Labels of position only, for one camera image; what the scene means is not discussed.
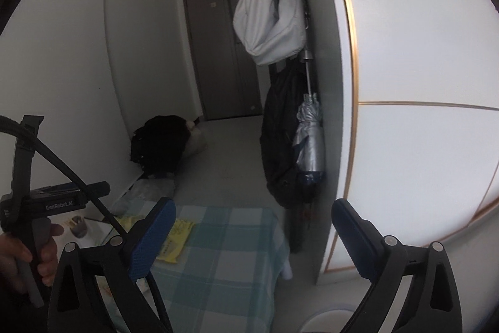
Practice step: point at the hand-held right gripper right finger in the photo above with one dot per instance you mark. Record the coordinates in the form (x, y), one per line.
(353, 235)

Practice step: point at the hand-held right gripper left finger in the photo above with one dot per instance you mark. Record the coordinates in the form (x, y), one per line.
(154, 235)

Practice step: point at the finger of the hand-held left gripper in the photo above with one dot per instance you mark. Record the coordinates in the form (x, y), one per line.
(23, 161)

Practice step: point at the person's left hand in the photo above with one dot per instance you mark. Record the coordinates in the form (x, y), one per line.
(11, 259)

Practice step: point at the grey cup with sticks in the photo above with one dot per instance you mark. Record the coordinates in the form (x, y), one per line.
(76, 227)

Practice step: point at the clear plastic bag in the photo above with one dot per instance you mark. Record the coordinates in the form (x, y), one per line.
(152, 188)

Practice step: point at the blue checkered tablecloth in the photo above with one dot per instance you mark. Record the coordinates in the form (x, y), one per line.
(230, 259)

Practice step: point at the white round bin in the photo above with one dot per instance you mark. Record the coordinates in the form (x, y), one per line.
(327, 319)

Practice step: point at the black bag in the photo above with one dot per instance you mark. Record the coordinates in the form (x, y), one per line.
(160, 145)

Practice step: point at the beige bag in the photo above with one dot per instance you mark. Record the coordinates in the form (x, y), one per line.
(198, 143)

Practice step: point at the silver folding umbrella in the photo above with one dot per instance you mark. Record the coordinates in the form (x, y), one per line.
(310, 138)

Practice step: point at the black hanging backpack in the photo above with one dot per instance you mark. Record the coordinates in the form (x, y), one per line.
(278, 130)

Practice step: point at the grey door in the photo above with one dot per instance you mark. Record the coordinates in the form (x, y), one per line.
(218, 56)

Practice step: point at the white wardrobe with gold trim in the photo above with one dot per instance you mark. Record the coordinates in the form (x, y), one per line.
(409, 44)

